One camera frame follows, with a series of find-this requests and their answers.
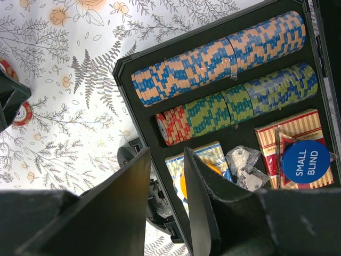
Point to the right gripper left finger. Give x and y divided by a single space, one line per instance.
108 219

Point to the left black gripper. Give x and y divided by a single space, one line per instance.
13 95

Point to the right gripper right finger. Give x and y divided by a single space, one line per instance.
228 220

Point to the red poker chip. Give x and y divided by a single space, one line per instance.
5 67
24 115

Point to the keys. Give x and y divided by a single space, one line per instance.
241 161

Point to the blue small blind button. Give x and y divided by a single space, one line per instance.
305 161

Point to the floral table mat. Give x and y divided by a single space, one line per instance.
65 52

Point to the orange chip short stack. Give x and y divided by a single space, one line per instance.
174 125

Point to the green chip row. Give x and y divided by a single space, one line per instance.
251 99

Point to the blue orange chip row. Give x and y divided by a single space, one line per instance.
223 58

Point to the black poker chip case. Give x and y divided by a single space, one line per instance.
221 81

